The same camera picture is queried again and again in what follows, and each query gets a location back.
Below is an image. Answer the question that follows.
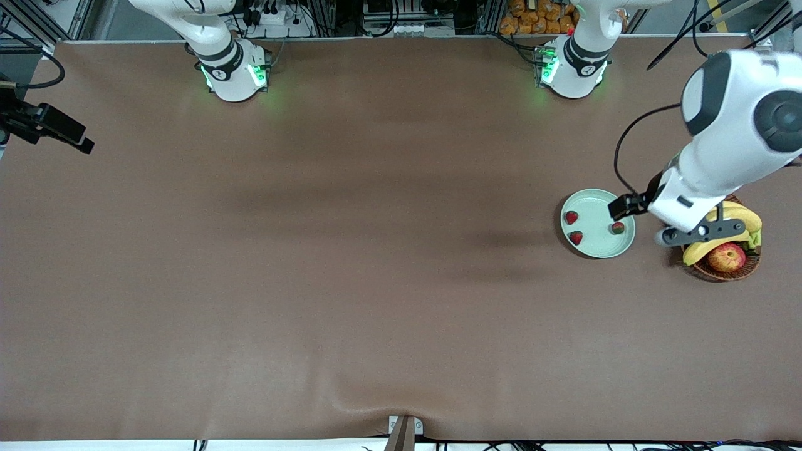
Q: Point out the large table cover mat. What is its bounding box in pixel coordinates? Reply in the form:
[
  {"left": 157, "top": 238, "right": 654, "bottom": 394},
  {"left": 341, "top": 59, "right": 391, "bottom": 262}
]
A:
[{"left": 0, "top": 34, "right": 802, "bottom": 442}]

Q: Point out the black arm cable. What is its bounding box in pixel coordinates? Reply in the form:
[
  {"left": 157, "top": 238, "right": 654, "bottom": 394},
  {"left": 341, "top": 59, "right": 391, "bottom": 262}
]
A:
[
  {"left": 0, "top": 28, "right": 65, "bottom": 88},
  {"left": 614, "top": 0, "right": 790, "bottom": 198}
]

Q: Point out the brown wicker basket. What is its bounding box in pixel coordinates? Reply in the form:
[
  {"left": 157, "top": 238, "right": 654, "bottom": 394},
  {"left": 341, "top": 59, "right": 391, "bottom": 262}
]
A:
[{"left": 680, "top": 193, "right": 762, "bottom": 282}]

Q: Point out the metal table edge clamp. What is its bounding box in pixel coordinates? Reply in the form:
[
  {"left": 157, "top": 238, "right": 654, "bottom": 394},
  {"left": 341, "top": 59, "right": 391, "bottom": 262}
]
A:
[{"left": 383, "top": 415, "right": 424, "bottom": 451}]

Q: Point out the white terminal block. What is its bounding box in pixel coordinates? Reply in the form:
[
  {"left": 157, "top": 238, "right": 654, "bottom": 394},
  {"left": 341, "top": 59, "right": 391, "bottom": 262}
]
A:
[{"left": 390, "top": 23, "right": 456, "bottom": 37}]

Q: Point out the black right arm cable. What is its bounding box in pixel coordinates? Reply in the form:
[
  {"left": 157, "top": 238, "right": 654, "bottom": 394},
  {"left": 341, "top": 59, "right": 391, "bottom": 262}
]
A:
[{"left": 0, "top": 28, "right": 65, "bottom": 88}]

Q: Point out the red yellow apple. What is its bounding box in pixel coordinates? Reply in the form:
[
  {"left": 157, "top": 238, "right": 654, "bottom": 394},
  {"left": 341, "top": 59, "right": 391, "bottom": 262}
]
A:
[{"left": 707, "top": 243, "right": 747, "bottom": 273}]

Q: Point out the white power strip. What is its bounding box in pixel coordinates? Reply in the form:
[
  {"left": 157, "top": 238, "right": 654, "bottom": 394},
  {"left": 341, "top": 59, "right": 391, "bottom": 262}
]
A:
[{"left": 244, "top": 8, "right": 305, "bottom": 29}]

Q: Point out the yellow banana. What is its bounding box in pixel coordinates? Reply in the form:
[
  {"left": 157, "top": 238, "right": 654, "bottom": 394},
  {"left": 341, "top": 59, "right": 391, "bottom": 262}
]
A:
[
  {"left": 705, "top": 204, "right": 763, "bottom": 234},
  {"left": 682, "top": 237, "right": 749, "bottom": 266}
]

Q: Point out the aluminium frame profile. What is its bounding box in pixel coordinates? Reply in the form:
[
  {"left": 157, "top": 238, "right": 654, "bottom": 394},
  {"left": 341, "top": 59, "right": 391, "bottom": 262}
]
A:
[
  {"left": 0, "top": 0, "right": 95, "bottom": 48},
  {"left": 750, "top": 0, "right": 802, "bottom": 49}
]

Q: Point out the bag of orange buns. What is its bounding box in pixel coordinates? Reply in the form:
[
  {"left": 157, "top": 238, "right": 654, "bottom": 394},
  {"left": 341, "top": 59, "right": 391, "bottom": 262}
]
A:
[{"left": 499, "top": 0, "right": 580, "bottom": 36}]

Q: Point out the pale green round plate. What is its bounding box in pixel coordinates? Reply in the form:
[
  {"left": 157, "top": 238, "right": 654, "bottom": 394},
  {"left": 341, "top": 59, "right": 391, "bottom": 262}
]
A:
[{"left": 560, "top": 189, "right": 636, "bottom": 259}]

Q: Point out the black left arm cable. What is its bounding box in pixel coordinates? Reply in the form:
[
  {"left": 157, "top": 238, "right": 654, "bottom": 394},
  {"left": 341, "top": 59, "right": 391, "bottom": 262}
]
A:
[{"left": 614, "top": 0, "right": 790, "bottom": 198}]

